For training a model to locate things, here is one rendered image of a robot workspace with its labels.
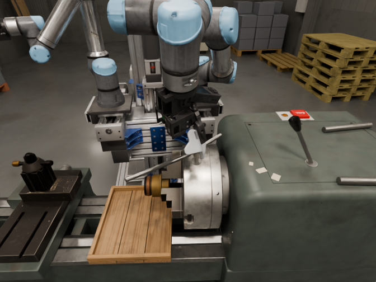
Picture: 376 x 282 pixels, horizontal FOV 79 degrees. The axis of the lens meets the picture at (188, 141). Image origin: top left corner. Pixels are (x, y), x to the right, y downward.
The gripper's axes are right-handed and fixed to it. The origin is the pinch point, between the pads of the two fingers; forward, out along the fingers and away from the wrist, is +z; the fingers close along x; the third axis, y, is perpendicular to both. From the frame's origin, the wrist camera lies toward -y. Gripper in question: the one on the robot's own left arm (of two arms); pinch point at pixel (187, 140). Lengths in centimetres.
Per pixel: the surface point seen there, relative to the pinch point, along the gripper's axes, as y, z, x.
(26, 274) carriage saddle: 59, 39, -12
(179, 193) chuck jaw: 4.0, 25.0, 0.9
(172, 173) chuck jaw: 2.0, 23.5, -6.7
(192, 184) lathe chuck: 2.1, 14.7, 5.5
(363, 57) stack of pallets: -402, 137, -72
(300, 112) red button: -56, 16, 4
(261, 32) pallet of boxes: -532, 236, -367
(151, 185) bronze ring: 10.5, 24.6, -7.6
